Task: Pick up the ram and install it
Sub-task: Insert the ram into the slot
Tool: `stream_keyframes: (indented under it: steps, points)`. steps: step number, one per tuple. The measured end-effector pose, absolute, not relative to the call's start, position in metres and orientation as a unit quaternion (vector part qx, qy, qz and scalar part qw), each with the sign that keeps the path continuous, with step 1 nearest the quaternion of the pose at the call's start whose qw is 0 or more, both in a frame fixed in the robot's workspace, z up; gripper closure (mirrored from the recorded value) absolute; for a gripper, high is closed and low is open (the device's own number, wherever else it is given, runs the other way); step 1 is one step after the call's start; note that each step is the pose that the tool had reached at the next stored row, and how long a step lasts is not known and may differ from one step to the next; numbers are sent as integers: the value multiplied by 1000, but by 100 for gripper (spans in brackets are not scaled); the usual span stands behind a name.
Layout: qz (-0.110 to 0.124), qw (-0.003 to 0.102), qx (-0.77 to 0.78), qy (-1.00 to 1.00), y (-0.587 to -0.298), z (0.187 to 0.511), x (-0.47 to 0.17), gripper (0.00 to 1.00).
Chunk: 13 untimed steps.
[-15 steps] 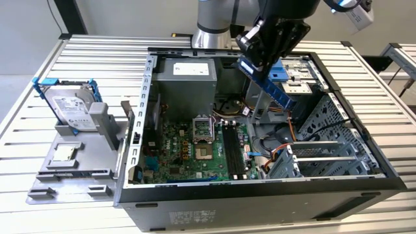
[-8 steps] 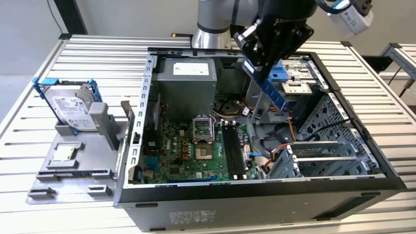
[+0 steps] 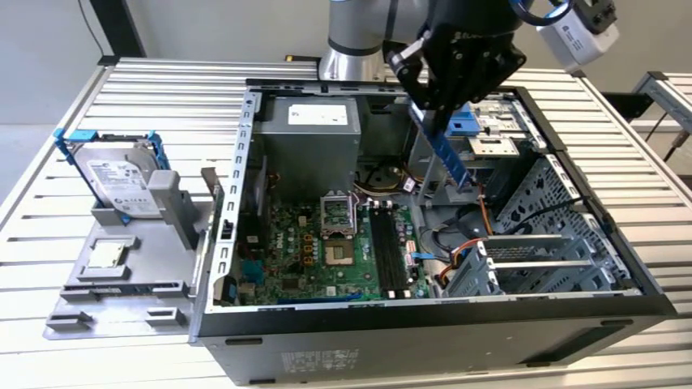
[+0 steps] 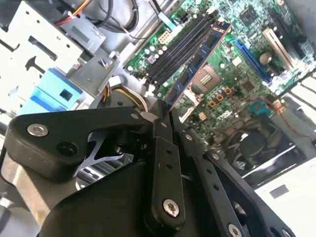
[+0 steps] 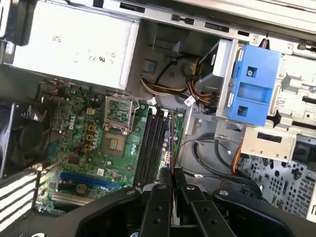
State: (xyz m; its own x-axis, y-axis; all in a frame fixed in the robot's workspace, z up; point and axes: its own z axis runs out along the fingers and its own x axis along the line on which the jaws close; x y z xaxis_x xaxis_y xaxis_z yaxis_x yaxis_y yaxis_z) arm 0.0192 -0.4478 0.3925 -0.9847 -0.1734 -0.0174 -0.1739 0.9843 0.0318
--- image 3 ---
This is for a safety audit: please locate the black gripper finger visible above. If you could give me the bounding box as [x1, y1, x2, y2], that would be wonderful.
[386, 30, 454, 111]
[437, 38, 529, 130]

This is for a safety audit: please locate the long narrow RAM stick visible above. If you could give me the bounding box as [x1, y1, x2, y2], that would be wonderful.
[409, 100, 480, 194]
[62, 283, 188, 295]

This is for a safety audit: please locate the black RAM slot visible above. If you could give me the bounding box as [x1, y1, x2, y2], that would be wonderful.
[382, 200, 412, 301]
[369, 200, 394, 301]

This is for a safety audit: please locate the blue plastic drive latch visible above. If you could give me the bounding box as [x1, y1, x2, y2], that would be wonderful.
[445, 103, 480, 137]

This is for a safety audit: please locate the grey metal disk bay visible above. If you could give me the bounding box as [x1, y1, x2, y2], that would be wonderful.
[408, 95, 534, 206]

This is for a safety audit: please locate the round black fan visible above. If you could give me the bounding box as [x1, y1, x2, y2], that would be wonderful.
[358, 161, 406, 191]

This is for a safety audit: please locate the grey power supply box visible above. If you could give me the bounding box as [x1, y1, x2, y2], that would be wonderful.
[253, 96, 362, 195]

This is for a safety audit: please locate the metal slat side table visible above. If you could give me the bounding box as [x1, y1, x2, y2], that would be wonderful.
[629, 71, 692, 135]

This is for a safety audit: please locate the metal socket cover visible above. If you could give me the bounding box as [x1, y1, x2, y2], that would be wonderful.
[318, 190, 361, 240]

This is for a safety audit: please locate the graphics card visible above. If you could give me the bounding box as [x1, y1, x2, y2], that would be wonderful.
[197, 165, 228, 248]

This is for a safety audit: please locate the CPU socket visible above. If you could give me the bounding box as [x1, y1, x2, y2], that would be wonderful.
[322, 237, 357, 267]

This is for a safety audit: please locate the metal drive cage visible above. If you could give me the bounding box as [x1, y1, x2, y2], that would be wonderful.
[445, 233, 617, 299]

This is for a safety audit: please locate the green motherboard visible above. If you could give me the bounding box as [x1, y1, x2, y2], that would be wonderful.
[237, 198, 433, 307]

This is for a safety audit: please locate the teal port block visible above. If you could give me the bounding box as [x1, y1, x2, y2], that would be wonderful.
[240, 261, 265, 283]

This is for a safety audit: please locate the blue expansion slot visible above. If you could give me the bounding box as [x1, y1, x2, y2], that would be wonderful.
[277, 292, 364, 306]

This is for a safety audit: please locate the blue disk carrier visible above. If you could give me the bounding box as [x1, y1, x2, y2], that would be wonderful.
[53, 128, 172, 224]

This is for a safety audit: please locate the grey parts rack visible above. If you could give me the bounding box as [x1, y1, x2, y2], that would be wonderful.
[41, 169, 217, 341]

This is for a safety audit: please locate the black open PC case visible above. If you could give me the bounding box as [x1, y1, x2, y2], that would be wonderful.
[185, 76, 680, 386]

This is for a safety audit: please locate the silver CPU chip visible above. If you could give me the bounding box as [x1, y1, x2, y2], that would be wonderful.
[85, 242, 130, 269]

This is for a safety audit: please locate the blue camera cable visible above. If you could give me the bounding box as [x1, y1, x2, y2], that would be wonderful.
[510, 0, 574, 26]

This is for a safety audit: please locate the black table bracket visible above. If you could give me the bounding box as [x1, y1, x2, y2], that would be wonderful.
[600, 92, 649, 119]

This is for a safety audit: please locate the yellow white wire bundle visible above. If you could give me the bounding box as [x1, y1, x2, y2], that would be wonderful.
[353, 180, 404, 195]

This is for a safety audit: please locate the wire locking lever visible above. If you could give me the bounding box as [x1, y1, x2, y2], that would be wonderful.
[348, 190, 362, 232]

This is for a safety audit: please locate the orange wire bundle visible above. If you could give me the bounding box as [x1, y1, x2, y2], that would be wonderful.
[474, 184, 496, 238]

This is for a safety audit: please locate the black wire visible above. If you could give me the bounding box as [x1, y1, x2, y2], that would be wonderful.
[512, 196, 585, 228]

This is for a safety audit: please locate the coloured wire bundle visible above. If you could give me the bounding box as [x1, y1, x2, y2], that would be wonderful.
[440, 238, 488, 284]

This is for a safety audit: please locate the black upright post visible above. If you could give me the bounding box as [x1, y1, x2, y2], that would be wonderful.
[88, 0, 148, 58]

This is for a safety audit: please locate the thin black wall cable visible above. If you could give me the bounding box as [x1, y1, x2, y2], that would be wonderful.
[77, 0, 109, 58]

